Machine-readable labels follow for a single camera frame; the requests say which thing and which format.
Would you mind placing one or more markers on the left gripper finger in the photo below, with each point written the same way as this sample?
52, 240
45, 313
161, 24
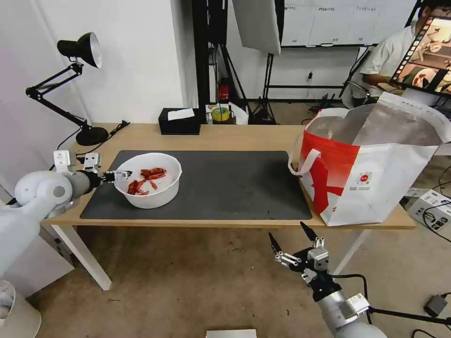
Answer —
118, 173
111, 180

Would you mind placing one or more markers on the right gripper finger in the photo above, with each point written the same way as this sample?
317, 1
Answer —
310, 233
287, 260

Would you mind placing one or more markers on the white round bowl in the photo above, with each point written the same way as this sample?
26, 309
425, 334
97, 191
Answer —
155, 199

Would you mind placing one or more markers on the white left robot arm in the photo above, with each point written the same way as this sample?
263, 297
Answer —
31, 197

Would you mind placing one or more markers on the red and white takeout bag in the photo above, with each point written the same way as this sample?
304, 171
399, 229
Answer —
370, 176

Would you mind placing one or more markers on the small red crayfish shell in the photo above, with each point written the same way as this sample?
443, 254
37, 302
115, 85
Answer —
153, 184

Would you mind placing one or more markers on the black desk lamp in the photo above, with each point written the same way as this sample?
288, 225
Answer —
90, 135

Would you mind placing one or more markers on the black tissue box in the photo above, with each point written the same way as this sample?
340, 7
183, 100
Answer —
178, 127

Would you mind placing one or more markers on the white tissue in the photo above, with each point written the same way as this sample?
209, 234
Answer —
181, 114

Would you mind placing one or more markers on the black stand rod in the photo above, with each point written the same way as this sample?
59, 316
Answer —
408, 312

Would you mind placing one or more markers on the white robot front shell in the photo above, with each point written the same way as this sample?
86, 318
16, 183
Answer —
230, 333

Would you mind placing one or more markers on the black desk mat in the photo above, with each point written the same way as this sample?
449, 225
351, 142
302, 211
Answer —
218, 186

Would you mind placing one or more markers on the white drawer cabinet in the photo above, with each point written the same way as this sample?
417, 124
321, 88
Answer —
24, 260

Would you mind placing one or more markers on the wooden table with white legs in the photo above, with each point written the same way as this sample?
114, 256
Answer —
246, 139

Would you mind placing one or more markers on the grey power adapter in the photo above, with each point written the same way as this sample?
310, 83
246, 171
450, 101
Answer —
435, 305

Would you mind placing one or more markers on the yellow green tape roll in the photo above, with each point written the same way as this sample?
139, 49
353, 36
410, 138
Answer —
221, 115

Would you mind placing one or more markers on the white printed cardboard box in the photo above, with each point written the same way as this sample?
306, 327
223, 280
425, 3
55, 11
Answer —
428, 207

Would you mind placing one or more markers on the red fire extinguisher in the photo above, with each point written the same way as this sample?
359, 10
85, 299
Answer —
224, 91

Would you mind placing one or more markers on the black router with antennas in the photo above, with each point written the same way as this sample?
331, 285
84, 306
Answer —
327, 99

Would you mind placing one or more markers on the black light stand tripod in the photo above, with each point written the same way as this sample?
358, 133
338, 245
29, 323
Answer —
262, 105

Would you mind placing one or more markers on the black office chair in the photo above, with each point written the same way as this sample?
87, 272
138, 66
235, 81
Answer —
354, 93

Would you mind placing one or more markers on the white round bin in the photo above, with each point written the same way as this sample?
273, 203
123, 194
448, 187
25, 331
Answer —
17, 313

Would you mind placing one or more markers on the black metal pillar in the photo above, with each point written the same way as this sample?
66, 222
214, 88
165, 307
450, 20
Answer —
208, 42

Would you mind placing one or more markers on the person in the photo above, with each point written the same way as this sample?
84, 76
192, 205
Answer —
384, 53

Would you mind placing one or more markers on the white softbox panel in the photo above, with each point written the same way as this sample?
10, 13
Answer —
257, 24

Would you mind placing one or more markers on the computer monitor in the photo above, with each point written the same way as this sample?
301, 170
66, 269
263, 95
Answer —
428, 56

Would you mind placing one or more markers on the whiteboard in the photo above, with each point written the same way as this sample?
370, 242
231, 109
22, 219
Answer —
334, 21

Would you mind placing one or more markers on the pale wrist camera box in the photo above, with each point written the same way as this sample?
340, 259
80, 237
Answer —
93, 162
318, 260

